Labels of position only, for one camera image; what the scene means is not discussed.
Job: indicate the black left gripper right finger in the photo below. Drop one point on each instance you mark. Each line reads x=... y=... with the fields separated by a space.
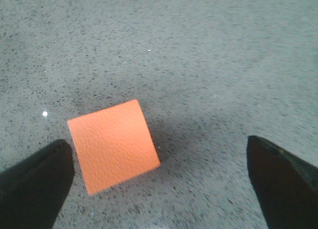
x=285 y=185

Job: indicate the orange foam cube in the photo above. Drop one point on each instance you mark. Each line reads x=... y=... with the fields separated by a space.
x=113 y=145

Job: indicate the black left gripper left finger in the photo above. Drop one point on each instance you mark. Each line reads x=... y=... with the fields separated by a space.
x=33 y=191

